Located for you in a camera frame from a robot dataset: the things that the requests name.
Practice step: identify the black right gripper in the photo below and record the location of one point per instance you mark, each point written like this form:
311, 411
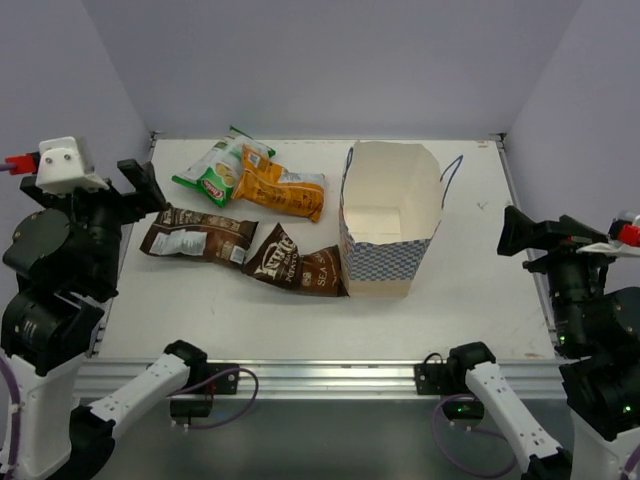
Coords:
564, 237

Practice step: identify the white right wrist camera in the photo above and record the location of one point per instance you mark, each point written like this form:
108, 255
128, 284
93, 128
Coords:
622, 238

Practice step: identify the green Chuba chips bag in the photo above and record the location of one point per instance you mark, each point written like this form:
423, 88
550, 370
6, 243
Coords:
218, 171

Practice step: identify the dark brown snack bag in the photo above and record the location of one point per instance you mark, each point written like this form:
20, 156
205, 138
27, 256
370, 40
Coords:
197, 236
279, 263

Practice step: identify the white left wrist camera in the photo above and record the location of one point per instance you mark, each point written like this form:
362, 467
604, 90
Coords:
63, 168

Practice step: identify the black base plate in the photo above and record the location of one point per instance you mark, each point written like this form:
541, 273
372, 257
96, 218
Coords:
433, 378
221, 379

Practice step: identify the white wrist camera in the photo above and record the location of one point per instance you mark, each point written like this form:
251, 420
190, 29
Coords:
63, 168
622, 238

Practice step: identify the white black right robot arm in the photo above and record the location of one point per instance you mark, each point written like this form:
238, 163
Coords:
597, 342

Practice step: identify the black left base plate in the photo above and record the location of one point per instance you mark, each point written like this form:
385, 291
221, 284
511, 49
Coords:
221, 379

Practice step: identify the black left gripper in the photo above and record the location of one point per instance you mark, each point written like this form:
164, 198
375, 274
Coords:
111, 198

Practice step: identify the blue checkered paper bag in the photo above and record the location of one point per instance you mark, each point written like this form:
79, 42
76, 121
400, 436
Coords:
391, 203

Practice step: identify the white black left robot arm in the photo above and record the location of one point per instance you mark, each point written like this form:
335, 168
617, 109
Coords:
66, 259

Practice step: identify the yellow snack bag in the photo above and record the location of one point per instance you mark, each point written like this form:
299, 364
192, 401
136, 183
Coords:
270, 185

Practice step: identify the aluminium mounting rail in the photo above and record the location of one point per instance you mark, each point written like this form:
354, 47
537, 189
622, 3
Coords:
537, 379

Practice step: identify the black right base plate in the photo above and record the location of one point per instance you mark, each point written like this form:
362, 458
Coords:
433, 378

